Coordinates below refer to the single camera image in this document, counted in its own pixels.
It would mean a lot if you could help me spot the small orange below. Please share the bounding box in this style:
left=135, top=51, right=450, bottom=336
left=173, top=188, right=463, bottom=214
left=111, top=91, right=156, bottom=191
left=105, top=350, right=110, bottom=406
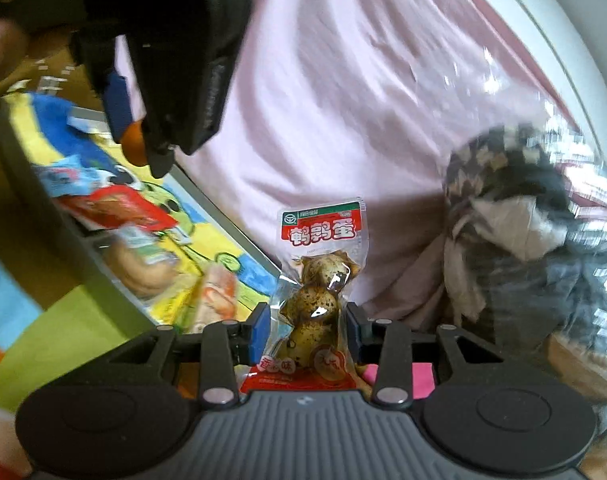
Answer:
left=121, top=122, right=149, bottom=167

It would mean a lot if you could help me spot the grey metal tray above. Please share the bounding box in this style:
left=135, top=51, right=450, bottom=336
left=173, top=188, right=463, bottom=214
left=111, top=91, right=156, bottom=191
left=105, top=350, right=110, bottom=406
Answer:
left=0, top=92, right=285, bottom=337

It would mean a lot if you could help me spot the plastic bag of chequered clothes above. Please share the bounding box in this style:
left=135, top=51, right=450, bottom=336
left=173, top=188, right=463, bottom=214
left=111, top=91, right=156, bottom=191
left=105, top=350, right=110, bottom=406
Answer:
left=441, top=35, right=607, bottom=413

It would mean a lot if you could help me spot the pink cloth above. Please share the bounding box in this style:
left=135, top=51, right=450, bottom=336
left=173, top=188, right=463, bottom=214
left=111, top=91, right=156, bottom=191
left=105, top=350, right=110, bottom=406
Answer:
left=174, top=0, right=584, bottom=332

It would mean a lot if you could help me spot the quail egg snack packet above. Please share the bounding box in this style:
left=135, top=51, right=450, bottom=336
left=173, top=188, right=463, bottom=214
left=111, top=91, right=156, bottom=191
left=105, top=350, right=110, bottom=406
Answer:
left=241, top=199, right=371, bottom=393

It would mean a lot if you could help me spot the light blue snack packet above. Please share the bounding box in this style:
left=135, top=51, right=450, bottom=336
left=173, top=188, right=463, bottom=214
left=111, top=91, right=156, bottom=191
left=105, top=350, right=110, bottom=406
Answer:
left=36, top=155, right=115, bottom=199

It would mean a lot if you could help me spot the brown printed blanket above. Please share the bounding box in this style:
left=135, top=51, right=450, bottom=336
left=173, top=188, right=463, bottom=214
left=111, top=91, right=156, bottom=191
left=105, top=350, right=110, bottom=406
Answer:
left=0, top=25, right=109, bottom=161

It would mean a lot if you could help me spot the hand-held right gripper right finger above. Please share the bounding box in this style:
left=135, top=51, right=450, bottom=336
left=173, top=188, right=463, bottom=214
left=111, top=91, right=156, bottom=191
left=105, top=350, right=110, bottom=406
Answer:
left=344, top=301, right=509, bottom=407

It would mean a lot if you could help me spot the red snack packet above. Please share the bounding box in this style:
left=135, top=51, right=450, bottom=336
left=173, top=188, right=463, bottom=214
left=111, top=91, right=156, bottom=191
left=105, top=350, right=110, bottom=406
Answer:
left=58, top=185, right=180, bottom=234

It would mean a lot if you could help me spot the orange white snack packet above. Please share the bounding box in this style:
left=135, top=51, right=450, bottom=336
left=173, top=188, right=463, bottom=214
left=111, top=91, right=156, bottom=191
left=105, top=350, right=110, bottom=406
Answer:
left=186, top=265, right=240, bottom=336

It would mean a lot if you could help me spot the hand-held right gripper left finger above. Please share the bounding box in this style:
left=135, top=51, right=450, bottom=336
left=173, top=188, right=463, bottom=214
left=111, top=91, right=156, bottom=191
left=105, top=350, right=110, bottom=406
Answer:
left=101, top=302, right=273, bottom=407

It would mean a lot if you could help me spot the green white label snack packet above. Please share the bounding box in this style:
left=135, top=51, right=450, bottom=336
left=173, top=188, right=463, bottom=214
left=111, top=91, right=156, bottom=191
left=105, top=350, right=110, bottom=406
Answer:
left=101, top=225, right=183, bottom=302

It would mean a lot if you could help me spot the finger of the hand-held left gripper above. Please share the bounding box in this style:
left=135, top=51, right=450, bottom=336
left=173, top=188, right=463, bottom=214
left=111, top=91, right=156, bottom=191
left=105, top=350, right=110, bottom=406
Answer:
left=142, top=110, right=178, bottom=179
left=70, top=30, right=135, bottom=145

